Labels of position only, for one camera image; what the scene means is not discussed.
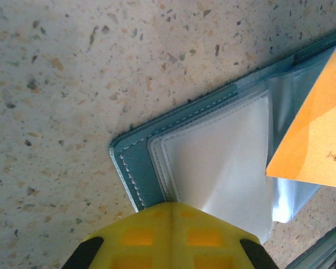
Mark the gold VIP card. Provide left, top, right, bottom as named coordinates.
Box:
left=265, top=30, right=336, bottom=190

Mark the teal leather card holder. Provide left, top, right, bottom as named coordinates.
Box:
left=109, top=26, right=336, bottom=246

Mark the aluminium frame rail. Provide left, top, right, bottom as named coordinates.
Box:
left=285, top=220, right=336, bottom=269

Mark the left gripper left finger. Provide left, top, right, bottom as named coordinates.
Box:
left=62, top=201, right=175, bottom=269

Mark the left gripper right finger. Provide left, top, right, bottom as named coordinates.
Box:
left=171, top=201, right=278, bottom=269

